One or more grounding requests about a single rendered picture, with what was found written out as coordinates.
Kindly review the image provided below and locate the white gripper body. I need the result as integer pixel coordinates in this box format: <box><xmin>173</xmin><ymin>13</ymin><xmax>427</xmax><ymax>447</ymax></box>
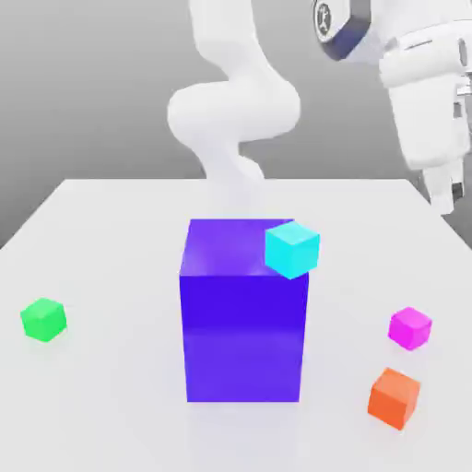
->
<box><xmin>385</xmin><ymin>74</ymin><xmax>472</xmax><ymax>172</ymax></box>

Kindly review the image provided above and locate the small magenta cube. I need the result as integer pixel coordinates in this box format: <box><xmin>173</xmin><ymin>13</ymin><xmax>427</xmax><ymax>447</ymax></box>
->
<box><xmin>387</xmin><ymin>306</ymin><xmax>433</xmax><ymax>351</ymax></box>

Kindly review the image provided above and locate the small cyan cube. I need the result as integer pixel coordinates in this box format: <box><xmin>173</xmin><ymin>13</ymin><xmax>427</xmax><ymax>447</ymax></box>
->
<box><xmin>264</xmin><ymin>219</ymin><xmax>321</xmax><ymax>280</ymax></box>

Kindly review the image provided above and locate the small orange cube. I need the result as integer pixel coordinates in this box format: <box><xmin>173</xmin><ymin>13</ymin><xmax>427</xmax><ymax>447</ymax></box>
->
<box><xmin>367</xmin><ymin>367</ymin><xmax>422</xmax><ymax>431</ymax></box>

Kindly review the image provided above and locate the small green cube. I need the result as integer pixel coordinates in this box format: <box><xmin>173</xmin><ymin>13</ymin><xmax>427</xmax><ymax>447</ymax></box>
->
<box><xmin>19</xmin><ymin>297</ymin><xmax>68</xmax><ymax>343</ymax></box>

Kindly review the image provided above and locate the large purple box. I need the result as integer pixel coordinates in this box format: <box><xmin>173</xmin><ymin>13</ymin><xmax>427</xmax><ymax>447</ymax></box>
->
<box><xmin>178</xmin><ymin>218</ymin><xmax>310</xmax><ymax>404</ymax></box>

